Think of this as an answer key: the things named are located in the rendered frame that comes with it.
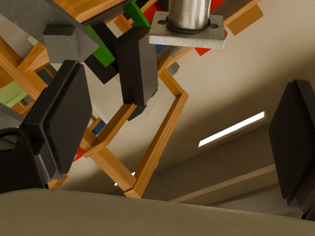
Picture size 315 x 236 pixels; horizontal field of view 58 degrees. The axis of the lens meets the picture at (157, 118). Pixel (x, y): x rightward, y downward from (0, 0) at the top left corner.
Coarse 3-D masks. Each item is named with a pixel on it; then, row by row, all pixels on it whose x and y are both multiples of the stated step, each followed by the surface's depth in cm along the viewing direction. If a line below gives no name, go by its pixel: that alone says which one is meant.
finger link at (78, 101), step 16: (64, 64) 11; (80, 64) 12; (64, 80) 11; (80, 80) 12; (48, 96) 10; (64, 96) 10; (80, 96) 12; (32, 112) 9; (48, 112) 10; (64, 112) 10; (80, 112) 12; (32, 128) 9; (48, 128) 9; (64, 128) 11; (80, 128) 12; (32, 144) 10; (48, 144) 10; (64, 144) 11; (48, 160) 10; (64, 160) 11; (48, 176) 10
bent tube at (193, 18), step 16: (176, 0) 19; (192, 0) 19; (208, 0) 19; (160, 16) 22; (176, 16) 20; (192, 16) 20; (208, 16) 20; (160, 32) 21; (176, 32) 21; (192, 32) 20; (208, 32) 21; (224, 32) 21
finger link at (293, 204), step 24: (288, 96) 11; (312, 96) 10; (288, 120) 11; (312, 120) 9; (288, 144) 11; (312, 144) 9; (288, 168) 10; (312, 168) 9; (288, 192) 10; (312, 192) 9
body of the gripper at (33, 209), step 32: (32, 192) 7; (64, 192) 7; (0, 224) 6; (32, 224) 6; (64, 224) 6; (96, 224) 6; (128, 224) 6; (160, 224) 6; (192, 224) 6; (224, 224) 6; (256, 224) 6; (288, 224) 6
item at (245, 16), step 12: (156, 0) 545; (216, 0) 518; (252, 0) 489; (144, 12) 569; (240, 12) 505; (252, 12) 511; (132, 24) 592; (228, 24) 532; (240, 24) 526; (156, 48) 603; (192, 48) 569; (204, 48) 571
